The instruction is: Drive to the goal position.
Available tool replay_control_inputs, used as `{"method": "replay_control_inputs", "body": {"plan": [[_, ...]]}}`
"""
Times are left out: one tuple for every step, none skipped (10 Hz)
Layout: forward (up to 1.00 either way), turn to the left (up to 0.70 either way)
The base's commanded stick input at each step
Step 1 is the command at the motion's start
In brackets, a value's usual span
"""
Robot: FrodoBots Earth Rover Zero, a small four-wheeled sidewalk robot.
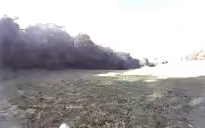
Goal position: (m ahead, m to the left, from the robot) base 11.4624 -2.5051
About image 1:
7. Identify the grass field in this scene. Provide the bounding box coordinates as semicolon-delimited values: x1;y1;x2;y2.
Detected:
0;59;205;128

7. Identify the robot's own part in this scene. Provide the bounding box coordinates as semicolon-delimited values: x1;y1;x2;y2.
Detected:
59;123;70;128

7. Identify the wood of trees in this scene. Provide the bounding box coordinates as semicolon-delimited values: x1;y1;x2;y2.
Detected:
0;15;143;72

